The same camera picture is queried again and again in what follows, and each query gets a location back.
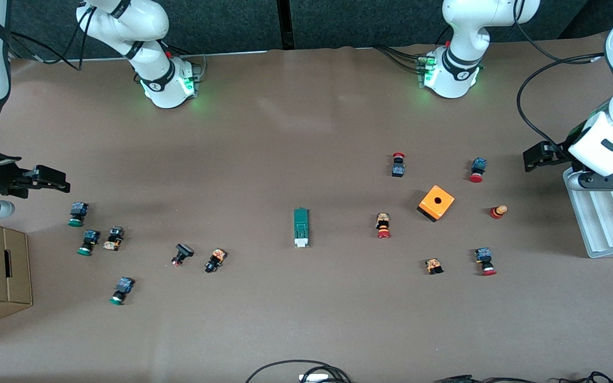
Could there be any green push button blue block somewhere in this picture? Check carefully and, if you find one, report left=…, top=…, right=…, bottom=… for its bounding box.
left=109, top=277, right=136, bottom=306
left=77, top=229, right=101, bottom=256
left=68, top=202, right=89, bottom=228

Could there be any red push button blue block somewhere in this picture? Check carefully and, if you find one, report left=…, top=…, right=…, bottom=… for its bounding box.
left=469, top=157, right=487, bottom=184
left=474, top=247, right=498, bottom=277

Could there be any black orange contact block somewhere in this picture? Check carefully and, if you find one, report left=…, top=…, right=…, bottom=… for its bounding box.
left=103, top=226, right=125, bottom=252

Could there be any grey ridged tray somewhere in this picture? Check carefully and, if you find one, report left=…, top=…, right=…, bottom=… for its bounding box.
left=562, top=166, right=613, bottom=260

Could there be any black square push button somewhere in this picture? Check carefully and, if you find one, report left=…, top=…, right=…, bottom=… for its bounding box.
left=171, top=243, right=195, bottom=268

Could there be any red mushroom button orange block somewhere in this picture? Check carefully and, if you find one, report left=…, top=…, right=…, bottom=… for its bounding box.
left=375, top=212, right=392, bottom=240

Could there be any black push button orange block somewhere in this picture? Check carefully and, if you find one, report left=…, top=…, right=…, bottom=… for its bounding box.
left=204, top=248, right=227, bottom=274

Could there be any black vertical divider strip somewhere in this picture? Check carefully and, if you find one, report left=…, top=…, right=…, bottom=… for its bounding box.
left=276, top=0, right=295, bottom=51

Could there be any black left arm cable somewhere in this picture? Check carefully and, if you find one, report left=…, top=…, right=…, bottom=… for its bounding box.
left=513, top=0, right=608, bottom=156

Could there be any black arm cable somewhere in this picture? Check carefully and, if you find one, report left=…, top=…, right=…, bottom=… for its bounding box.
left=10, top=4, right=97, bottom=72
left=513, top=0, right=608, bottom=156

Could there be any orange button enclosure box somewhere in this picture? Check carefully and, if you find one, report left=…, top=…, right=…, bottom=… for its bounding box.
left=417, top=185, right=455, bottom=223

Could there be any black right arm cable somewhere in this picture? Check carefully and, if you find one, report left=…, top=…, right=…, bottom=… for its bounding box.
left=10, top=4, right=97, bottom=72

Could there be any black base cable bundle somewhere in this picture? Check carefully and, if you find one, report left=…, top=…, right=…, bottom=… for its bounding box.
left=375, top=45, right=425, bottom=75

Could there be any black cable with connector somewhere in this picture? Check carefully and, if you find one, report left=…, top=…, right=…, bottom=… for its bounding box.
left=434, top=371, right=613, bottom=383

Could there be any black looped cable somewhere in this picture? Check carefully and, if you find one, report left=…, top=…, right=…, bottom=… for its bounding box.
left=245, top=360, right=352, bottom=383

